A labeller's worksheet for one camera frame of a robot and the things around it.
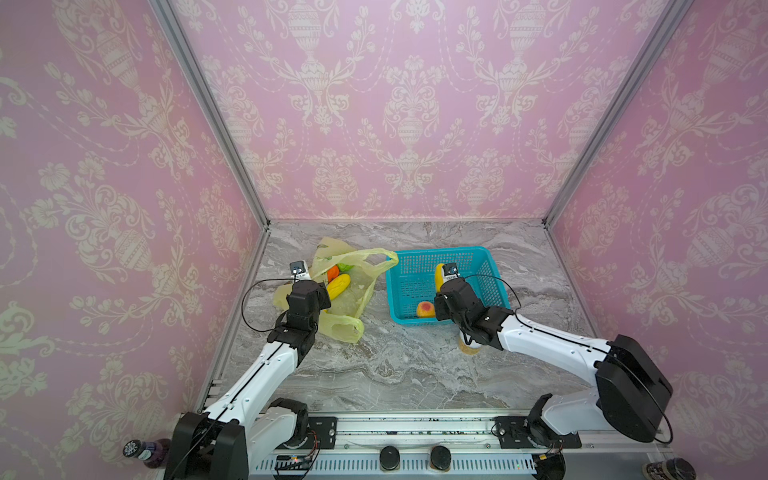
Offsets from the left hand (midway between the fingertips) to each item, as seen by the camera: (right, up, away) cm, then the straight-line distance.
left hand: (316, 282), depth 85 cm
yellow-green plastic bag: (+9, -9, -11) cm, 17 cm away
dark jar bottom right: (+80, -36, -23) cm, 91 cm away
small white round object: (+44, -19, +1) cm, 48 cm away
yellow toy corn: (+4, -3, +14) cm, 15 cm away
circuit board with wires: (-2, -43, -11) cm, 44 cm away
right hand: (+36, -3, +2) cm, 36 cm away
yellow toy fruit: (+32, -9, +5) cm, 33 cm away
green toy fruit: (+5, +3, +18) cm, 19 cm away
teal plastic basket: (+29, -1, +19) cm, 35 cm away
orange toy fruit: (+2, +1, +15) cm, 15 cm away
